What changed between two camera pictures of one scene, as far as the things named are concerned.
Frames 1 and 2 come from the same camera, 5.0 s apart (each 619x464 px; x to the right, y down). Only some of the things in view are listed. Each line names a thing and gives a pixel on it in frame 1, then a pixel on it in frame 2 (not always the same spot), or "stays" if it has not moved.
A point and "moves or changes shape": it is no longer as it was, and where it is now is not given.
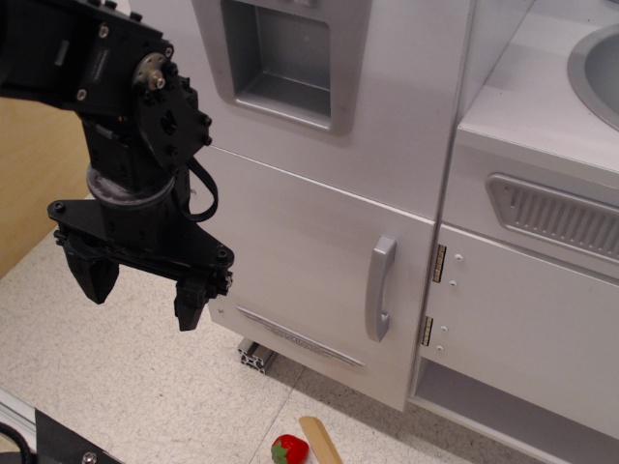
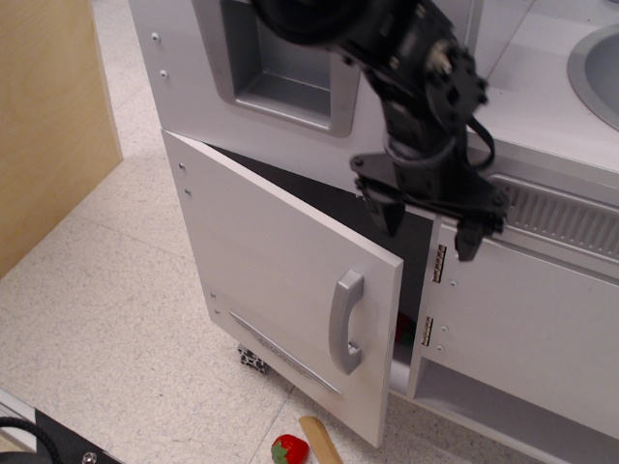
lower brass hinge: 427,331 stays
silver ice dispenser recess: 294,61 stays
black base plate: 55,444 stays
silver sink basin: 593,73 stays
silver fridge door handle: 384,252 → 346,294
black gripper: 159,238 → 453,187
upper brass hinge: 439,264 stays
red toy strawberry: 289,449 stays
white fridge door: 332,275 moves or changes shape
